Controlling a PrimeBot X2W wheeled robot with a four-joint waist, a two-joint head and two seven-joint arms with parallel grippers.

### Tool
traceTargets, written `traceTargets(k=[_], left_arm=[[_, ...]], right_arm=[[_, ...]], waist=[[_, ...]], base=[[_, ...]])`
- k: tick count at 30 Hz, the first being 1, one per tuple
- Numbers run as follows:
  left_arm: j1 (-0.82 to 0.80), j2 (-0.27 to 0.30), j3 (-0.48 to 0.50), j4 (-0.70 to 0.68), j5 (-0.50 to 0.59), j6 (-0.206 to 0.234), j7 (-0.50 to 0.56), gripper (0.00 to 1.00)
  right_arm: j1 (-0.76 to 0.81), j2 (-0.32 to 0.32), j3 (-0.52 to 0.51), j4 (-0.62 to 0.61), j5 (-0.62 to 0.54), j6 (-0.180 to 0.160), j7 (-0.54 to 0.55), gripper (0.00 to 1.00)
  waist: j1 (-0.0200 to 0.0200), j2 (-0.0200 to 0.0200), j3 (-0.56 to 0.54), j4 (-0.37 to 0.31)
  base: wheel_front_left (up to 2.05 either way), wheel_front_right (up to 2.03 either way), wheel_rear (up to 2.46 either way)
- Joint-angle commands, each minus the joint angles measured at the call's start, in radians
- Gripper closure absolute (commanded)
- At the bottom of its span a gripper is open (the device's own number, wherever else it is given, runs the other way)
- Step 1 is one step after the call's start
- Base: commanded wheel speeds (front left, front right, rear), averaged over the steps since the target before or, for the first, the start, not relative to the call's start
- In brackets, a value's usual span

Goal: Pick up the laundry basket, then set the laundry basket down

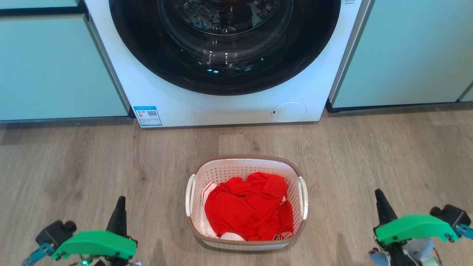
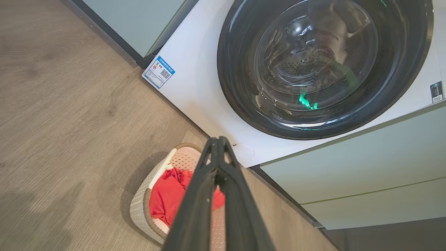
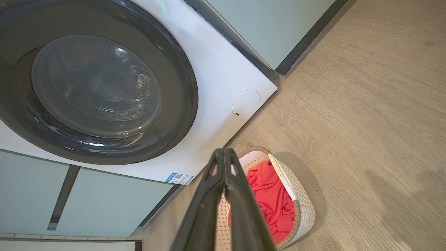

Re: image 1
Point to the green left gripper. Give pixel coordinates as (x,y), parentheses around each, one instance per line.
(96,244)

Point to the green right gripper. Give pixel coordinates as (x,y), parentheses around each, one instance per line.
(414,227)

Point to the white perforated laundry basket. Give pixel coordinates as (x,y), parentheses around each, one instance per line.
(229,170)

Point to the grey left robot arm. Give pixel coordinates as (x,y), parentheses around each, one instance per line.
(111,262)

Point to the blue right wrist connector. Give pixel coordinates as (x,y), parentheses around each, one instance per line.
(465,231)

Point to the blue wrist connector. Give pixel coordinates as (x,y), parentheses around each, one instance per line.
(465,231)
(37,254)

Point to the blue left wrist connector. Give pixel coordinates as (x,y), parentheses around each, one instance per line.
(37,254)

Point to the black cabinet plinth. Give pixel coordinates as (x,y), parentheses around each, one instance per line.
(369,108)

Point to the blue energy label sticker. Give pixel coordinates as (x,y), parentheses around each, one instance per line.
(147,116)

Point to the white garment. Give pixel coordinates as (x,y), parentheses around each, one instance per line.
(231,236)

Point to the red garment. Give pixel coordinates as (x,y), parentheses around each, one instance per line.
(244,210)

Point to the round white filter cover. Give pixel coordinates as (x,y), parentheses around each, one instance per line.
(289,112)

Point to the narrow pale green cabinet panel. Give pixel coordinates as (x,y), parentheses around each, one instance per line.
(468,94)

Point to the large pale green cabinet door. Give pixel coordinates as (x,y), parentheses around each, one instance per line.
(55,70)

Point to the tall pale green cabinet panel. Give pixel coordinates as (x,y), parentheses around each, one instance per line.
(410,51)

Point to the white front-load washing machine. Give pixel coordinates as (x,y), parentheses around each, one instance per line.
(236,107)

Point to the black round glass washer door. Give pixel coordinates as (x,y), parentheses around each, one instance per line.
(140,44)

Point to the pale green cabinet drawer front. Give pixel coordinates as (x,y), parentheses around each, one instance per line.
(37,3)

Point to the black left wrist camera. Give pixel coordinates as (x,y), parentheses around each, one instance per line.
(55,232)

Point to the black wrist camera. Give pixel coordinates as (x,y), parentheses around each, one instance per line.
(55,232)
(452,216)

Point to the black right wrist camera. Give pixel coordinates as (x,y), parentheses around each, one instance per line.
(452,216)

